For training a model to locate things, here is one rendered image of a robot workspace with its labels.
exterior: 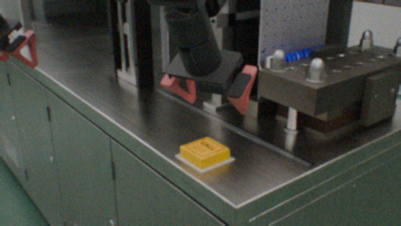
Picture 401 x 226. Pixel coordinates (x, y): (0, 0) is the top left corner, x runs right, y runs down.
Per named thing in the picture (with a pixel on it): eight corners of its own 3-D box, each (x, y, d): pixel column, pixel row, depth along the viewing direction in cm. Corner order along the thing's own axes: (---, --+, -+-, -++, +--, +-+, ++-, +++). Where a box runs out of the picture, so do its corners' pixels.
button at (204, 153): (180, 156, 85) (179, 145, 84) (208, 146, 89) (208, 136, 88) (201, 171, 80) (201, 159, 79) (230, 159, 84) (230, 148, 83)
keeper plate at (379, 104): (359, 124, 97) (366, 76, 93) (383, 113, 103) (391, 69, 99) (369, 127, 95) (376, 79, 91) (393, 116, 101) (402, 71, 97)
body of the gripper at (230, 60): (187, 53, 70) (174, 16, 65) (244, 61, 66) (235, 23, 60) (168, 81, 67) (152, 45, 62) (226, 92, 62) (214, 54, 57)
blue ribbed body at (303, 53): (263, 70, 101) (264, 56, 100) (322, 55, 113) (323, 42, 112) (274, 74, 99) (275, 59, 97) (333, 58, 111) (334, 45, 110)
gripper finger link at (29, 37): (30, 52, 97) (6, 19, 91) (52, 56, 94) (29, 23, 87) (10, 74, 94) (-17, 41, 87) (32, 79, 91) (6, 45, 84)
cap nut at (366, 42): (355, 46, 113) (357, 29, 112) (363, 44, 115) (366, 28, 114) (367, 49, 111) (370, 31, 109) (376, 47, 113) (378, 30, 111)
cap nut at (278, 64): (266, 69, 95) (267, 49, 93) (277, 66, 97) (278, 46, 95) (278, 73, 92) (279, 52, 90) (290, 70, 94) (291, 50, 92)
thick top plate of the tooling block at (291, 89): (257, 94, 97) (258, 69, 95) (361, 64, 120) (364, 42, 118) (313, 116, 86) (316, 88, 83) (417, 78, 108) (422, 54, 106)
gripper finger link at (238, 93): (226, 91, 74) (213, 50, 67) (265, 99, 71) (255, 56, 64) (208, 121, 71) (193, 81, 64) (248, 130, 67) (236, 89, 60)
